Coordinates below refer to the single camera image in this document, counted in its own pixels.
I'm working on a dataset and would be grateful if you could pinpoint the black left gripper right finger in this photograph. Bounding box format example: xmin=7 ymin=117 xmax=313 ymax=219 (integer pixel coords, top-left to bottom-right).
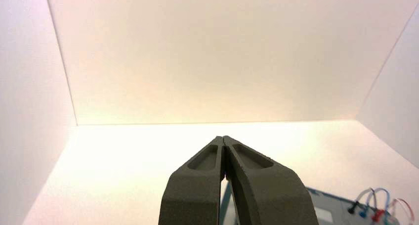
xmin=223 ymin=135 xmax=319 ymax=225

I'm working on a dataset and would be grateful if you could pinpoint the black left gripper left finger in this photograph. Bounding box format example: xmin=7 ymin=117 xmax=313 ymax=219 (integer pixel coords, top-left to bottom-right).
xmin=158 ymin=135 xmax=225 ymax=225

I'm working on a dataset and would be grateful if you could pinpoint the dark box with arcade buttons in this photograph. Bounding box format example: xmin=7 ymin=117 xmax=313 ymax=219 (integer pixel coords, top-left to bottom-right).
xmin=220 ymin=179 xmax=402 ymax=225

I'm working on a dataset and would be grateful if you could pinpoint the black banana plug cable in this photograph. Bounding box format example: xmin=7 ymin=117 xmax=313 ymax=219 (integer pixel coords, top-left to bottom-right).
xmin=347 ymin=188 xmax=377 ymax=215

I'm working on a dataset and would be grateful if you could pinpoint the red banana plug cable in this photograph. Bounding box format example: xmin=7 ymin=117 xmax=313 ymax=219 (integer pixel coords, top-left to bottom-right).
xmin=372 ymin=198 xmax=416 ymax=223

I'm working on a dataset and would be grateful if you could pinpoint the blue banana plug cable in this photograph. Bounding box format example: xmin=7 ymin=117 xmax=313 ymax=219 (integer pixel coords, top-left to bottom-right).
xmin=358 ymin=187 xmax=392 ymax=219

